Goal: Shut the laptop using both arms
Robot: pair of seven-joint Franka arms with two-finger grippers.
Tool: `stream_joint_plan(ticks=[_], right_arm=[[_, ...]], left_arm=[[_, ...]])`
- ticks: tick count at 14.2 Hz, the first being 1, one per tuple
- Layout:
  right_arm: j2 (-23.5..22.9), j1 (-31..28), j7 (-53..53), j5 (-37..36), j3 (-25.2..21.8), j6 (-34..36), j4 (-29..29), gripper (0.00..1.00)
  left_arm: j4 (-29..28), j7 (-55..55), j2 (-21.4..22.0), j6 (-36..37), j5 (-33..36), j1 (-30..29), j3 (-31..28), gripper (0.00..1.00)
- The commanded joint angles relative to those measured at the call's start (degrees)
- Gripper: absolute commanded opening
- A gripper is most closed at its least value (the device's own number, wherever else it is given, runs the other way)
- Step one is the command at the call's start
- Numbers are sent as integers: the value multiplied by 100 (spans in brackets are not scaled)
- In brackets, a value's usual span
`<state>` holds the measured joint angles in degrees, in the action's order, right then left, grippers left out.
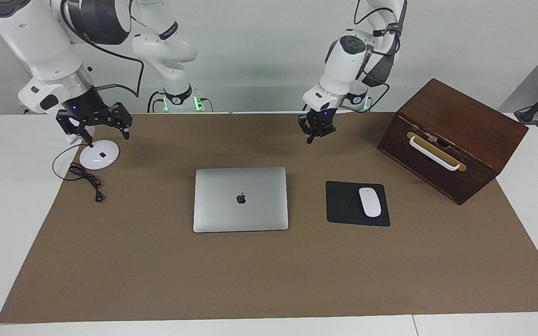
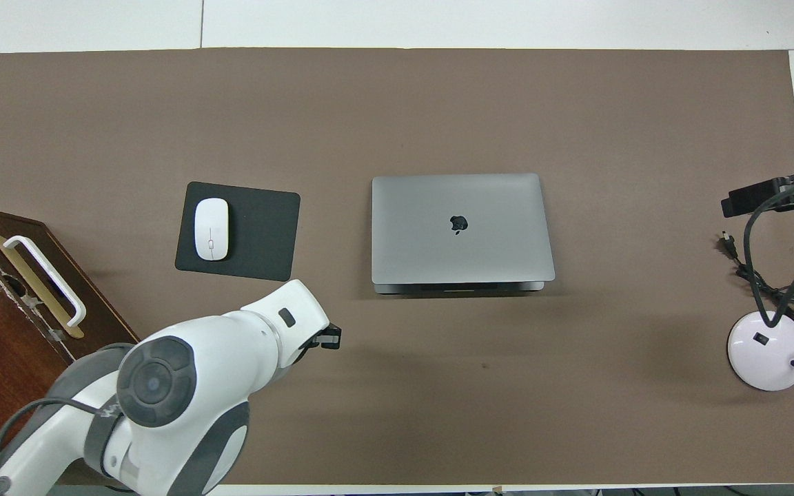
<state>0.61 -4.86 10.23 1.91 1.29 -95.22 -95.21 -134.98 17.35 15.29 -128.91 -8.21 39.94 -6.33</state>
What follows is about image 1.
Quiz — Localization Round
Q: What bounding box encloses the silver grey laptop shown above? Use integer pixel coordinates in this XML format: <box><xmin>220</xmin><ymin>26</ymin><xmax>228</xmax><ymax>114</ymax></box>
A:
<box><xmin>193</xmin><ymin>167</ymin><xmax>290</xmax><ymax>233</ymax></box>

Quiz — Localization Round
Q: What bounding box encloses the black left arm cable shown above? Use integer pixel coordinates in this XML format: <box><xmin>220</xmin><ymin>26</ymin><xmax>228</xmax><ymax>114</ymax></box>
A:
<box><xmin>354</xmin><ymin>0</ymin><xmax>407</xmax><ymax>113</ymax></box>

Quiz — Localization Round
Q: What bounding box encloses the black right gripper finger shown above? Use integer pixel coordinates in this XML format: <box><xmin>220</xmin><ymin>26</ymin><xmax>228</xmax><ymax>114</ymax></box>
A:
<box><xmin>56</xmin><ymin>112</ymin><xmax>94</xmax><ymax>148</ymax></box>
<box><xmin>113</xmin><ymin>103</ymin><xmax>133</xmax><ymax>140</ymax></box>

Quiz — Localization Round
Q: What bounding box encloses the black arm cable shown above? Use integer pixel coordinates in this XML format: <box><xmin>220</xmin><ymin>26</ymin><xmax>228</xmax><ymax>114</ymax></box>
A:
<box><xmin>60</xmin><ymin>0</ymin><xmax>144</xmax><ymax>98</ymax></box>
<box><xmin>354</xmin><ymin>0</ymin><xmax>407</xmax><ymax>113</ymax></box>

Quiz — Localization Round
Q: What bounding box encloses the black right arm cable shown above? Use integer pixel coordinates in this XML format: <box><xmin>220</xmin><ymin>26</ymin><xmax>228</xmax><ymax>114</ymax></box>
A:
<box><xmin>60</xmin><ymin>0</ymin><xmax>144</xmax><ymax>98</ymax></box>

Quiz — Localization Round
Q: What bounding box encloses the brown table mat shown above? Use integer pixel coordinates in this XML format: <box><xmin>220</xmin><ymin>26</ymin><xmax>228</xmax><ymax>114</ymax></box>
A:
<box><xmin>0</xmin><ymin>112</ymin><xmax>538</xmax><ymax>324</ymax></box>

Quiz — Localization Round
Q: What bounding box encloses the white computer mouse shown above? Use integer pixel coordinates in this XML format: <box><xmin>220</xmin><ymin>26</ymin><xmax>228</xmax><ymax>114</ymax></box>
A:
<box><xmin>359</xmin><ymin>187</ymin><xmax>382</xmax><ymax>218</ymax></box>

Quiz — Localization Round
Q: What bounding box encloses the black mouse pad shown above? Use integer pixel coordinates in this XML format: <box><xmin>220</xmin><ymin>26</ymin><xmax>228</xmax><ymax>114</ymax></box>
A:
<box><xmin>326</xmin><ymin>181</ymin><xmax>391</xmax><ymax>227</ymax></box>

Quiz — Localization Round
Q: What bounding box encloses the dark brown wooden box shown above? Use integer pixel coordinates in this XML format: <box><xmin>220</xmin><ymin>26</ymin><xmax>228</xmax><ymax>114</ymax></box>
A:
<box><xmin>377</xmin><ymin>78</ymin><xmax>529</xmax><ymax>206</ymax></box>

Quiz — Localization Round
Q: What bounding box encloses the black lamp power cable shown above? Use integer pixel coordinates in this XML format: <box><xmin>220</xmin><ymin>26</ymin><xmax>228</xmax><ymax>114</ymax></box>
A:
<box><xmin>52</xmin><ymin>144</ymin><xmax>105</xmax><ymax>203</ymax></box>

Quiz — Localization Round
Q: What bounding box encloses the white box handle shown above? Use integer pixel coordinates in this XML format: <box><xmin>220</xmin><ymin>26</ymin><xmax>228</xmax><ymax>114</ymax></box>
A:
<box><xmin>409</xmin><ymin>136</ymin><xmax>462</xmax><ymax>171</ymax></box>

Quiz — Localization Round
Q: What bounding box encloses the white round lamp base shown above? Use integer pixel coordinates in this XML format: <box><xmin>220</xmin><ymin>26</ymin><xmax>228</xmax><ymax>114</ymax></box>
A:
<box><xmin>66</xmin><ymin>125</ymin><xmax>120</xmax><ymax>170</ymax></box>

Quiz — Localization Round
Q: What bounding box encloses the brass handle plate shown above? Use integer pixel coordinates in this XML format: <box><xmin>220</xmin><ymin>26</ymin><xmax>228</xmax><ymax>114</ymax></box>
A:
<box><xmin>406</xmin><ymin>132</ymin><xmax>467</xmax><ymax>172</ymax></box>

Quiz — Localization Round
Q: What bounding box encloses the black right base cable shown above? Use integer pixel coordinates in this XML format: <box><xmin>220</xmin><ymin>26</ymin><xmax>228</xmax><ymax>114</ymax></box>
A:
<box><xmin>147</xmin><ymin>90</ymin><xmax>167</xmax><ymax>113</ymax></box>

